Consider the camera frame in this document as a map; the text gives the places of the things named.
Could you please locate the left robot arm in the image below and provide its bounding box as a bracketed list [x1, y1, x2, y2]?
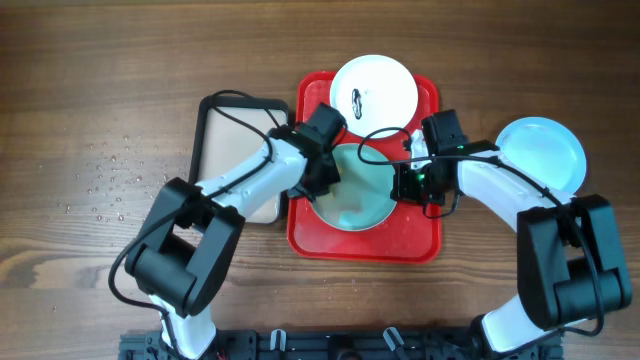
[114, 103, 346, 359]

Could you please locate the white plate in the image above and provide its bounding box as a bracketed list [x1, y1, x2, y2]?
[329, 54, 418, 139]

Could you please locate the black water tray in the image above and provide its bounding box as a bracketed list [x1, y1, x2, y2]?
[189, 96, 306, 224]

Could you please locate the light blue front plate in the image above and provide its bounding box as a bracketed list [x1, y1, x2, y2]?
[312, 144, 397, 232]

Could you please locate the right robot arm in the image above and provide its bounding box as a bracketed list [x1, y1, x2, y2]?
[391, 110, 633, 359]

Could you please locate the light blue plate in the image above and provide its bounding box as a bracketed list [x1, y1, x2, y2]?
[312, 144, 397, 232]
[496, 117, 587, 194]

